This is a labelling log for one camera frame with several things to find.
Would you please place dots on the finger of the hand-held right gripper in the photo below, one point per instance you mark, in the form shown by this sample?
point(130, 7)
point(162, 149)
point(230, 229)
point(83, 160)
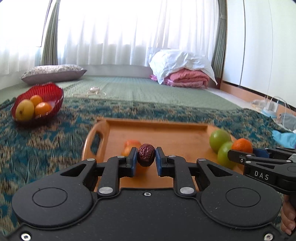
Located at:
point(259, 151)
point(238, 156)

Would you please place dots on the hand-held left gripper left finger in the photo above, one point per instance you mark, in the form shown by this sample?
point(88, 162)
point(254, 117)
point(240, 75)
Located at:
point(133, 162)

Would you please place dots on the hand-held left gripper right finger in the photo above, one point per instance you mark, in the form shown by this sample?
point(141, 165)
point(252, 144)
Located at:
point(159, 162)

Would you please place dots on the mandarin orange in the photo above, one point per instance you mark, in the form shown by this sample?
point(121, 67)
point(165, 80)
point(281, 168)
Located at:
point(241, 146)

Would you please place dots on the green apple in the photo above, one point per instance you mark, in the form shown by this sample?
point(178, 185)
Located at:
point(224, 156)
point(218, 139)

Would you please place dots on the red date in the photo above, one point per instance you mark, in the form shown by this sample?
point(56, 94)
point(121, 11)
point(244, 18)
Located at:
point(146, 154)

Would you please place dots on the large orange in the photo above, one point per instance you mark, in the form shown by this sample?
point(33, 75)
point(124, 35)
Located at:
point(130, 144)

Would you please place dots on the wooden tray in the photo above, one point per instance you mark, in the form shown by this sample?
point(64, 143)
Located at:
point(173, 136)

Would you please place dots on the person's right hand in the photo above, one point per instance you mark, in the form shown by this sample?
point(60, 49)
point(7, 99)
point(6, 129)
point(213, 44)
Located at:
point(288, 217)

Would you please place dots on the blue cloth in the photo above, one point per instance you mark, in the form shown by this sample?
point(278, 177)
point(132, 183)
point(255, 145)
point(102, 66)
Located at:
point(283, 138)

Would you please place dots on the grey bag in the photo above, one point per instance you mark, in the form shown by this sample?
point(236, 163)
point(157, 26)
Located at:
point(289, 120)

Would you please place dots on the white charger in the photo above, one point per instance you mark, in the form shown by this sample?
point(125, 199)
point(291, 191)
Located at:
point(270, 105)

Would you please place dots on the clear plastic bag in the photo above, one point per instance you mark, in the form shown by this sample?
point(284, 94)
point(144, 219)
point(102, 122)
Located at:
point(259, 103)

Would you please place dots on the green woven mat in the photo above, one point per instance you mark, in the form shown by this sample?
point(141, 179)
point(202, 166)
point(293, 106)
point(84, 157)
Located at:
point(150, 90)

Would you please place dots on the blue paisley blanket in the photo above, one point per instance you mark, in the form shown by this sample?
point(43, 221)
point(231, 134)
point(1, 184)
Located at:
point(57, 139)

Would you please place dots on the pink folded blanket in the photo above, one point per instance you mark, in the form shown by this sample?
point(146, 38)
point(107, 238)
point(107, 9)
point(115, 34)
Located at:
point(187, 77)

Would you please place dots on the folded pink and white bedding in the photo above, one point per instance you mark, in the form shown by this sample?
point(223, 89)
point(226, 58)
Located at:
point(180, 62)

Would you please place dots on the small orange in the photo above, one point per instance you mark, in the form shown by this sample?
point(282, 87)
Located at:
point(43, 109)
point(36, 100)

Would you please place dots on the white cabinet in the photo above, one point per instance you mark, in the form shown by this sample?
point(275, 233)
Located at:
point(259, 46)

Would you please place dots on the red glass bowl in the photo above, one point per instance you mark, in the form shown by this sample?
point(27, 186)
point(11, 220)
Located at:
point(50, 89)

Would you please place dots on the green curtain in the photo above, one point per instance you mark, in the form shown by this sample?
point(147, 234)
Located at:
point(49, 46)
point(219, 46)

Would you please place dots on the floral pillow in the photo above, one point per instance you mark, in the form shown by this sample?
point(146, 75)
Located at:
point(53, 73)

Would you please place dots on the white sheer curtain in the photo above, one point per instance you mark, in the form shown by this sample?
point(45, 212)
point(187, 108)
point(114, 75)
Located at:
point(115, 27)

